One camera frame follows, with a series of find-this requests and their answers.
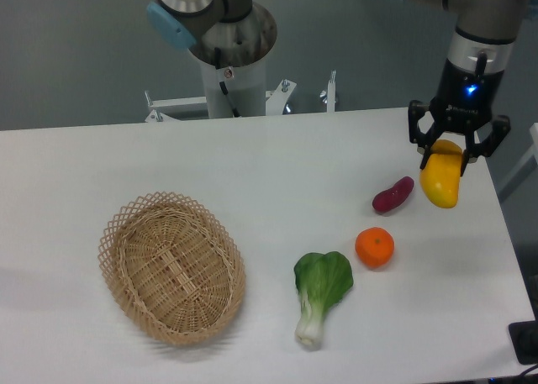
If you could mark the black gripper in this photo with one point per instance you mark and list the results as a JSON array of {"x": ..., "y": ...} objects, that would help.
[{"x": 463, "y": 104}]

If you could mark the yellow mango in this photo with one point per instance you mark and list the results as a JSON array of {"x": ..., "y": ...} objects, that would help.
[{"x": 440, "y": 179}]

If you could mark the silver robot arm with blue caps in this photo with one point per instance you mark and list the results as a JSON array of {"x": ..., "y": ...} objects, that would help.
[{"x": 482, "y": 42}]

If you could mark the woven wicker basket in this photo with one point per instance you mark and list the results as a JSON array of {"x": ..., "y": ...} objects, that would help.
[{"x": 172, "y": 268}]

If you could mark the purple sweet potato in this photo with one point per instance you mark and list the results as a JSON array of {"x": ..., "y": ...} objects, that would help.
[{"x": 393, "y": 197}]

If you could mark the orange tangerine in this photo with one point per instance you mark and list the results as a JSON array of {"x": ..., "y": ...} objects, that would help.
[{"x": 374, "y": 247}]

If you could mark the green bok choy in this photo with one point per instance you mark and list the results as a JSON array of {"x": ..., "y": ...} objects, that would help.
[{"x": 322, "y": 281}]

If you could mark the black device at table edge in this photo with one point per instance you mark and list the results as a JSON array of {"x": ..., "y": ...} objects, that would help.
[{"x": 524, "y": 340}]

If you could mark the white metal base frame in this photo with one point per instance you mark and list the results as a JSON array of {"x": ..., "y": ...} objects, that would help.
[{"x": 224, "y": 102}]

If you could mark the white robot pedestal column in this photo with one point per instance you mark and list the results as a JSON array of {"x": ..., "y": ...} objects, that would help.
[{"x": 237, "y": 51}]

